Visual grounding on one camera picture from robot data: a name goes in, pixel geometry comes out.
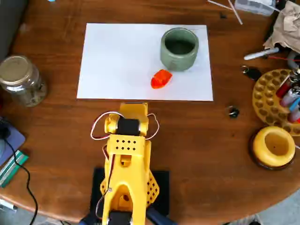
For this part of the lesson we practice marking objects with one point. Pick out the glass jar with gold lid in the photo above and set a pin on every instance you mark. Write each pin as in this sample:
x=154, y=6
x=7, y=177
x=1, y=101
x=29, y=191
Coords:
x=20, y=79

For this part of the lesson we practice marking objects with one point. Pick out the black key fob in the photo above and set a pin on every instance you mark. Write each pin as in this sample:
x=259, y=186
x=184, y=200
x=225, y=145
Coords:
x=254, y=73

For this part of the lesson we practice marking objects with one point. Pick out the tiny black clip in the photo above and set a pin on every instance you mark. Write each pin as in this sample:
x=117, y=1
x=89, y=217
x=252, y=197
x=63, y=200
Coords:
x=223, y=16

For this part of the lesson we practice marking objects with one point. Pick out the green ceramic cup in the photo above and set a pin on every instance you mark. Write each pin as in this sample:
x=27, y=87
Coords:
x=179, y=58

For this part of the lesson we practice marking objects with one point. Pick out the long white stick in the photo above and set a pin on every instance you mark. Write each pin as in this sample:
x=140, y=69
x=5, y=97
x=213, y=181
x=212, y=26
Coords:
x=236, y=13

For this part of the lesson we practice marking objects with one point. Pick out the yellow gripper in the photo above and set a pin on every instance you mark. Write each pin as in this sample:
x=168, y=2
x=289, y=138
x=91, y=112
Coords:
x=134, y=104

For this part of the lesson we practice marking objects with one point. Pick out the pink red lighter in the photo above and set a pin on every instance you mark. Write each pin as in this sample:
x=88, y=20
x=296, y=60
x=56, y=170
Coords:
x=294, y=116

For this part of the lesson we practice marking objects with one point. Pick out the white paper sheet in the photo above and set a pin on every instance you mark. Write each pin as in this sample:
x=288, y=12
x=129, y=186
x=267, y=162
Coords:
x=117, y=65

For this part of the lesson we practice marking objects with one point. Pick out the blue clamp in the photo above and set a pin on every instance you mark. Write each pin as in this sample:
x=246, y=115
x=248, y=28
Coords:
x=90, y=219
x=159, y=218

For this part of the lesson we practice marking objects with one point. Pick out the blue lighter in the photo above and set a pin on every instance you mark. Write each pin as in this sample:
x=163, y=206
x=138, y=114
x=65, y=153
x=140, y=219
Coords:
x=294, y=104

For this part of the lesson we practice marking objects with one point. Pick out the orange plastic boat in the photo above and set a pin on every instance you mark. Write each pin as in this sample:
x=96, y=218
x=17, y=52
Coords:
x=160, y=78

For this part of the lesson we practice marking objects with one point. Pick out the green white book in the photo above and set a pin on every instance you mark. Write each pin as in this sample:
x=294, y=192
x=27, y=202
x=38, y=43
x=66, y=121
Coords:
x=12, y=167

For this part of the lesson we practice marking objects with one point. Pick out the grey curved tube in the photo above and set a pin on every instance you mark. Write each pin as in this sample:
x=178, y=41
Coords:
x=290, y=59

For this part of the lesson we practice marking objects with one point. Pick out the yellow round tape dispenser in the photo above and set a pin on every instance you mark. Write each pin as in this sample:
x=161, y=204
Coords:
x=269, y=168

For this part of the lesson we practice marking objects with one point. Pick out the yellow round holed holder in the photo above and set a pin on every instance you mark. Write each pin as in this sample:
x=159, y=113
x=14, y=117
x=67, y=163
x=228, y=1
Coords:
x=264, y=93

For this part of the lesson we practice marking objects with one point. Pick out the white black-tipped device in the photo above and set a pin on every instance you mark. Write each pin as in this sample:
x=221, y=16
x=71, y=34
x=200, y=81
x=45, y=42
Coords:
x=7, y=206

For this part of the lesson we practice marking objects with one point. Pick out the clear plastic box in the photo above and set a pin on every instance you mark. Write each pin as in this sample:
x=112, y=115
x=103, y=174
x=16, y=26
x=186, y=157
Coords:
x=253, y=7

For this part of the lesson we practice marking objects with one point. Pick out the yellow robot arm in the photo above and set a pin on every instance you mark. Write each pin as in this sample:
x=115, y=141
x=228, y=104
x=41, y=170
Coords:
x=126, y=178

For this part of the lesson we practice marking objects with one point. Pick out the pink lighter with silver top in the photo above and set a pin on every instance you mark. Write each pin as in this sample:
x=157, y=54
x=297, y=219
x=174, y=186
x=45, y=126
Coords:
x=287, y=98

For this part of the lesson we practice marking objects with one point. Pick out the thin white stick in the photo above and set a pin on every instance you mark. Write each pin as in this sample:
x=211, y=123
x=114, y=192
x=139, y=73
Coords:
x=220, y=5

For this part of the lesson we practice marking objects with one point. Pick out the crumpled brown paper bag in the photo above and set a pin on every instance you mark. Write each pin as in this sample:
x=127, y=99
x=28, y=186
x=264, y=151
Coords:
x=288, y=25

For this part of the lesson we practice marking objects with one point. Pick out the purple notebook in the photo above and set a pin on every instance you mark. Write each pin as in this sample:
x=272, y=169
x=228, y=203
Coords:
x=15, y=138

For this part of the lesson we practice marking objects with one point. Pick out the white marker pen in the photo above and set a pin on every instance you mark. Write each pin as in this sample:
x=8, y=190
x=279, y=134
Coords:
x=257, y=54

